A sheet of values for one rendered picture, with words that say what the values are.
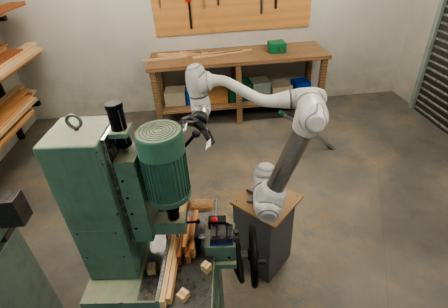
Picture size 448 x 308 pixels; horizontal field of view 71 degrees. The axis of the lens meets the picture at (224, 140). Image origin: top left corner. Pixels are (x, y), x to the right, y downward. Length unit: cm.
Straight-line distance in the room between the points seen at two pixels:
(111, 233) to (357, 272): 184
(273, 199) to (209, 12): 300
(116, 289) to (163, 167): 67
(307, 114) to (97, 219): 98
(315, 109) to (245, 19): 299
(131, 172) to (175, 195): 19
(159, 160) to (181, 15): 331
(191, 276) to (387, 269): 168
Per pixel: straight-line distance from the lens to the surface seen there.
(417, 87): 488
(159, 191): 121
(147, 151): 110
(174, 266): 142
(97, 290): 163
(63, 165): 121
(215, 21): 430
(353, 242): 281
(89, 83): 478
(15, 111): 404
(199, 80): 159
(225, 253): 145
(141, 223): 137
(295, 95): 164
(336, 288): 253
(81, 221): 138
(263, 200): 177
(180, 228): 141
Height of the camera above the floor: 207
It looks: 32 degrees down
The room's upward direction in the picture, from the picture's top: 3 degrees counter-clockwise
